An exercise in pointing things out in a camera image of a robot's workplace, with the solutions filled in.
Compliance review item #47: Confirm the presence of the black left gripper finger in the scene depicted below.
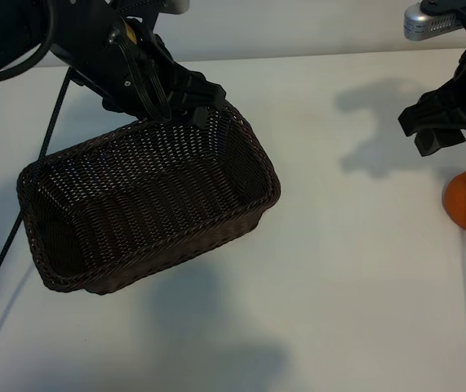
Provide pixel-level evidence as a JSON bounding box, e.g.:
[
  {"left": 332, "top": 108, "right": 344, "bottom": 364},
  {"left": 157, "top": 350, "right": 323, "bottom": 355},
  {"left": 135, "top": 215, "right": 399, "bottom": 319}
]
[
  {"left": 162, "top": 67, "right": 228, "bottom": 109},
  {"left": 173, "top": 104, "right": 208, "bottom": 130}
]

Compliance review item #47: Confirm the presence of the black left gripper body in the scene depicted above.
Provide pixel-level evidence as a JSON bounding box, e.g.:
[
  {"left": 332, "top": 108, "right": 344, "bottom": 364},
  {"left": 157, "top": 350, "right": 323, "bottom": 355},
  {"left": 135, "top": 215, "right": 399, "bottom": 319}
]
[{"left": 49, "top": 0, "right": 177, "bottom": 120}]

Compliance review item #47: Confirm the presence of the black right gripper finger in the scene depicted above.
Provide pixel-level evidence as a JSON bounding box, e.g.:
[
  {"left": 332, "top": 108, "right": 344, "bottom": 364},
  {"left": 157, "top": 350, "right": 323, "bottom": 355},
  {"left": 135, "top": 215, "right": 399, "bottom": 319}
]
[
  {"left": 414, "top": 128, "right": 466, "bottom": 158},
  {"left": 397, "top": 79, "right": 466, "bottom": 138}
]

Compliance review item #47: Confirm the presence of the dark brown wicker basket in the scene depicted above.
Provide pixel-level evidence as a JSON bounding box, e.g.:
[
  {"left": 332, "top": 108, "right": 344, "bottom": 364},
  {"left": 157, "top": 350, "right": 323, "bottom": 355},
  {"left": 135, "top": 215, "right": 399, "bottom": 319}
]
[{"left": 16, "top": 100, "right": 282, "bottom": 296}]

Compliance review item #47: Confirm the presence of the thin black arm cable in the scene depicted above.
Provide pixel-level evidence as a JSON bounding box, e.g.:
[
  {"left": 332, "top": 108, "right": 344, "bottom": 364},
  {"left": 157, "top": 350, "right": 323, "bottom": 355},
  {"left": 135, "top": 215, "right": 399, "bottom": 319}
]
[{"left": 0, "top": 0, "right": 56, "bottom": 85}]

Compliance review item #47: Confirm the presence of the black gripper wire bundle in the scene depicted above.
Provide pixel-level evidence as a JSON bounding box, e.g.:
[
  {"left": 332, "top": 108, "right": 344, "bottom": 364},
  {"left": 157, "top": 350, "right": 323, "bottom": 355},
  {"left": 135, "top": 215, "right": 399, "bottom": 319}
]
[{"left": 120, "top": 38, "right": 173, "bottom": 123}]

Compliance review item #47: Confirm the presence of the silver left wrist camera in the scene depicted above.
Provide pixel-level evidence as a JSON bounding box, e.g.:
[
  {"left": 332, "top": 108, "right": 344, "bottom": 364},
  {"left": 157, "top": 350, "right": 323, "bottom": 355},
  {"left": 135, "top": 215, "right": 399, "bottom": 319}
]
[{"left": 161, "top": 0, "right": 191, "bottom": 14}]

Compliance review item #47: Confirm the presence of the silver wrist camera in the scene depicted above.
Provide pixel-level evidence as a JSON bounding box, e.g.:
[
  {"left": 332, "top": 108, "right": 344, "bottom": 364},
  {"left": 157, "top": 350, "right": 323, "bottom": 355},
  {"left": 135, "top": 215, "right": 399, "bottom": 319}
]
[
  {"left": 161, "top": 0, "right": 191, "bottom": 14},
  {"left": 402, "top": 2, "right": 464, "bottom": 41}
]

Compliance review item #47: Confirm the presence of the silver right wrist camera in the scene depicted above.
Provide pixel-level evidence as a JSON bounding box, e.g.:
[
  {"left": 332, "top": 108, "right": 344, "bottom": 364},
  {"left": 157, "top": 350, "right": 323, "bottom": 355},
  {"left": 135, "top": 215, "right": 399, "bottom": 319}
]
[{"left": 402, "top": 2, "right": 464, "bottom": 41}]

